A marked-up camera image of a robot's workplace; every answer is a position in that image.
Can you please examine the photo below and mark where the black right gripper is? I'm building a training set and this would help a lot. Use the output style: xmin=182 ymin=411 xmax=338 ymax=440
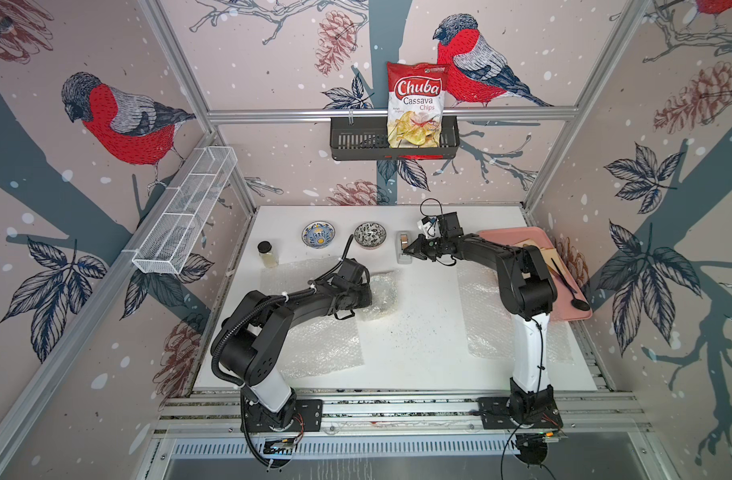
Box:
xmin=399 ymin=235 xmax=446 ymax=262

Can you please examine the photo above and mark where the bubble wrap sheet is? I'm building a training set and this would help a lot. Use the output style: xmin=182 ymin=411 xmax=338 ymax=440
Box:
xmin=356 ymin=270 xmax=401 ymax=321
xmin=455 ymin=262 xmax=574 ymax=363
xmin=259 ymin=257 xmax=364 ymax=379

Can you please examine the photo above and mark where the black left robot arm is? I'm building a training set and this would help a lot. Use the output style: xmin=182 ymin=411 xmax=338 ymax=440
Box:
xmin=210 ymin=274 xmax=372 ymax=431

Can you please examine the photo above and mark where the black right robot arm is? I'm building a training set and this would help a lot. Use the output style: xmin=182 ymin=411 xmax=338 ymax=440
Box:
xmin=402 ymin=234 xmax=557 ymax=426

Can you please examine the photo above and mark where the pink floral leaf bowl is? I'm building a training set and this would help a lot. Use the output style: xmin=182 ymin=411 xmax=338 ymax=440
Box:
xmin=353 ymin=221 xmax=387 ymax=249

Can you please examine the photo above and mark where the blue yellow patterned bowl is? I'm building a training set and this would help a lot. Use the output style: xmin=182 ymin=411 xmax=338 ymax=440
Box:
xmin=301 ymin=221 xmax=336 ymax=249

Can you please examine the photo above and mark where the glass jar black lid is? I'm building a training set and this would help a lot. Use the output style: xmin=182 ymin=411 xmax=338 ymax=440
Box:
xmin=257 ymin=241 xmax=278 ymax=269

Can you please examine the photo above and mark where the red cassava chips bag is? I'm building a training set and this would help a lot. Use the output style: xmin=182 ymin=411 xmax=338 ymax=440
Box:
xmin=386 ymin=62 xmax=448 ymax=153

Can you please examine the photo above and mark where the pink plastic tray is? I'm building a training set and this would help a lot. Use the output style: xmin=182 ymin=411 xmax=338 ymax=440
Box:
xmin=479 ymin=227 xmax=592 ymax=322

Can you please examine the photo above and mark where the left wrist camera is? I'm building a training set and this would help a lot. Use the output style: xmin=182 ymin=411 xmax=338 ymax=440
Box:
xmin=331 ymin=259 xmax=370 ymax=289

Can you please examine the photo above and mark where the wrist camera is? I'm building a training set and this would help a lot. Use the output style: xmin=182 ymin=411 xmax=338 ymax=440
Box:
xmin=428 ymin=212 xmax=464 ymax=238
xmin=331 ymin=259 xmax=370 ymax=289

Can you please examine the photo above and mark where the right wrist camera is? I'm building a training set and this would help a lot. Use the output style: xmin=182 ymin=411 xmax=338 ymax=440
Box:
xmin=428 ymin=212 xmax=464 ymax=238

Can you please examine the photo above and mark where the black wire wall basket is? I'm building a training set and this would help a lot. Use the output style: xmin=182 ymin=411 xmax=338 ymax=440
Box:
xmin=329 ymin=115 xmax=462 ymax=162

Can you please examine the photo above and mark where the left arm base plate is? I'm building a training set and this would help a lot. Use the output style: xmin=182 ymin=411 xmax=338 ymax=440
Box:
xmin=241 ymin=397 xmax=323 ymax=433

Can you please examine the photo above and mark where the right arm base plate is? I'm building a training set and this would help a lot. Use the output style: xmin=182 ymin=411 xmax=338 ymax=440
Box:
xmin=475 ymin=396 xmax=563 ymax=430

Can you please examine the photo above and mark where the white mesh wall shelf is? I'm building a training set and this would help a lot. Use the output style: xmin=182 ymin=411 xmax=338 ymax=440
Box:
xmin=132 ymin=146 xmax=237 ymax=275

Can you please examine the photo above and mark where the horizontal aluminium frame bar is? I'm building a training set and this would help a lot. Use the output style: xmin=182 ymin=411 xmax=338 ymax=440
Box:
xmin=206 ymin=106 xmax=580 ymax=126

